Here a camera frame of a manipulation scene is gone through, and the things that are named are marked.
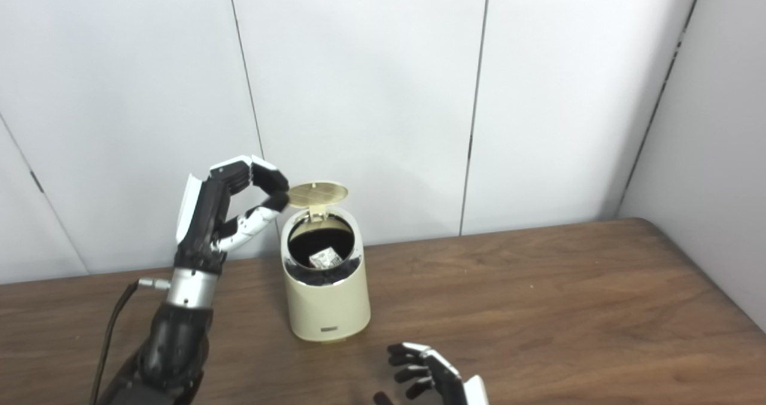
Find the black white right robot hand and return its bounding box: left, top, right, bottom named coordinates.
left=373, top=342, right=490, bottom=405

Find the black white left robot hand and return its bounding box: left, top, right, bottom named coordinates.
left=175, top=155, right=291, bottom=274

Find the cream round bin lid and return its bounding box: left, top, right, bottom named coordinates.
left=288, top=181, right=349, bottom=220

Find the white green milk carton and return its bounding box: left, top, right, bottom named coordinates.
left=309, top=247, right=342, bottom=270

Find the cream-colored trash bin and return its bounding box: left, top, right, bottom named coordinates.
left=281, top=208, right=372, bottom=343

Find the black bin liner bag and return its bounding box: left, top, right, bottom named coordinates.
left=286, top=215, right=363, bottom=287

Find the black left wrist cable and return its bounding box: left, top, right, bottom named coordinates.
left=90, top=278, right=171, bottom=405

